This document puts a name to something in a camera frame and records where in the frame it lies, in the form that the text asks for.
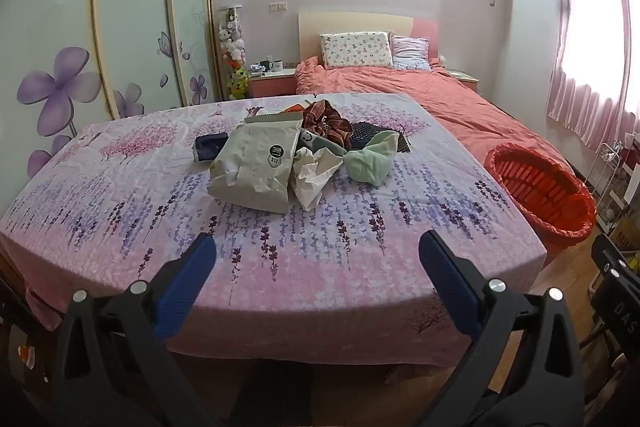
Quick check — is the large beige paper packet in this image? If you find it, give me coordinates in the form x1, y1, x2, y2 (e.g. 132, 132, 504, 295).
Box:
207, 113, 306, 214

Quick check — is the clear tube of plush toys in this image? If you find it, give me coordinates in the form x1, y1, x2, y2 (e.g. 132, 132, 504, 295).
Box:
218, 5, 249, 100

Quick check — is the crumpled white paper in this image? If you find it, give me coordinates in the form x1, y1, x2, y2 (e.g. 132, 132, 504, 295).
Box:
290, 147, 346, 210

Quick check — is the flower print sliding wardrobe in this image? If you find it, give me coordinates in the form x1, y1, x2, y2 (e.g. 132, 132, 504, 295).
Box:
0, 0, 223, 208

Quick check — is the white wire rack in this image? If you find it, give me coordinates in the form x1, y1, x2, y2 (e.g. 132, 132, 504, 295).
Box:
582, 139, 636, 228

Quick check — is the cream wooden bed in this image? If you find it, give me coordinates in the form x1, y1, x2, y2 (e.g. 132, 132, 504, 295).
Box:
298, 12, 439, 62

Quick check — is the pink striped pillow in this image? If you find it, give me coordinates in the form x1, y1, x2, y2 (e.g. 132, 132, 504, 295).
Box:
390, 35, 432, 72

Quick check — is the bed with pink duvet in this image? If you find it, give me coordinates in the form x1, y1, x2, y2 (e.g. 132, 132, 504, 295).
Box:
294, 56, 581, 178

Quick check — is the floral pink purple tablecloth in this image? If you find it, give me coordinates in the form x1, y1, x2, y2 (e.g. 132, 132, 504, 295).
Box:
0, 93, 548, 365

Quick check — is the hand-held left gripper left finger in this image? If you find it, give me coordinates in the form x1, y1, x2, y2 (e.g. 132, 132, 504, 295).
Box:
52, 232, 236, 427

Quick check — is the dark navy cloth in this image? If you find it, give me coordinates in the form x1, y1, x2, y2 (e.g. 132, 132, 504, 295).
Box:
194, 133, 230, 164

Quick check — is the pink curtain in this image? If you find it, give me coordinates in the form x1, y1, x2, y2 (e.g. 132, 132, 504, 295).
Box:
545, 0, 640, 152

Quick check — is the mint green cloth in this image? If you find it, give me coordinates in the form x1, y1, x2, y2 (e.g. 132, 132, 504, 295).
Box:
344, 130, 401, 186

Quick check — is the orange plastic basket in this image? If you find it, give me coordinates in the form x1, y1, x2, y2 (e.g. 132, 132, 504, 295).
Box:
484, 142, 598, 253

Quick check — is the red plaid cloth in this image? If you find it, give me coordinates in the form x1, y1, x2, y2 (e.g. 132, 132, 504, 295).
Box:
301, 99, 353, 148

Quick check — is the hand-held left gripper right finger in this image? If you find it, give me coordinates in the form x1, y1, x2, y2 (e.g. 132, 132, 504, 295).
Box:
419, 229, 586, 427

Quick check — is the black dotted mesh sheet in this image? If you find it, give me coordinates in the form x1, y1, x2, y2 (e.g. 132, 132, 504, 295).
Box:
350, 121, 412, 154

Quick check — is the pink and white nightstand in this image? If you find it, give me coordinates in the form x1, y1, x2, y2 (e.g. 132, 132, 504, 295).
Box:
248, 67, 299, 98
445, 69, 481, 94

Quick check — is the white floral pillow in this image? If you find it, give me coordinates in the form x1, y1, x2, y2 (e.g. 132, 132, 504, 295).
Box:
320, 32, 394, 68

